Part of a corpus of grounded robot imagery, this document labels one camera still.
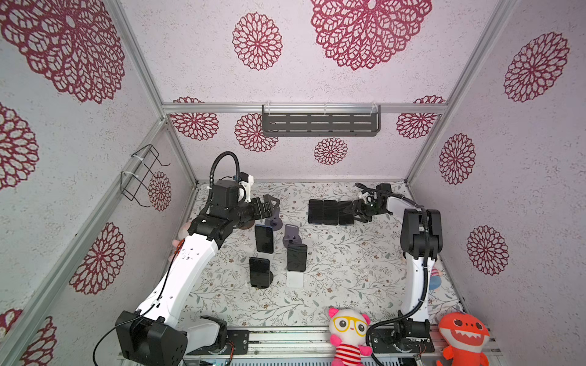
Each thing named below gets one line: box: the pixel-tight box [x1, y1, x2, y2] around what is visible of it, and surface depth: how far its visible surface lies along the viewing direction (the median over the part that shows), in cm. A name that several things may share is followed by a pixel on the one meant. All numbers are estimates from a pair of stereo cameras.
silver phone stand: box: [257, 251, 275, 267], surface depth 94 cm
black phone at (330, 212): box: [323, 199, 339, 226], surface depth 109 cm
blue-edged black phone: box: [254, 224, 274, 254], surface depth 89 cm
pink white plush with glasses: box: [328, 307, 374, 366], surface depth 71 cm
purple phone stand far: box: [264, 207, 284, 232], surface depth 103 cm
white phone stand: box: [286, 271, 304, 289], surface depth 89 cm
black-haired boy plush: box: [428, 266, 443, 291], surface depth 84 cm
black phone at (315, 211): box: [307, 199, 324, 225], surface depth 111 cm
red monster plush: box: [435, 312, 491, 366], surface depth 70 cm
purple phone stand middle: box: [282, 223, 303, 249], surface depth 96 cm
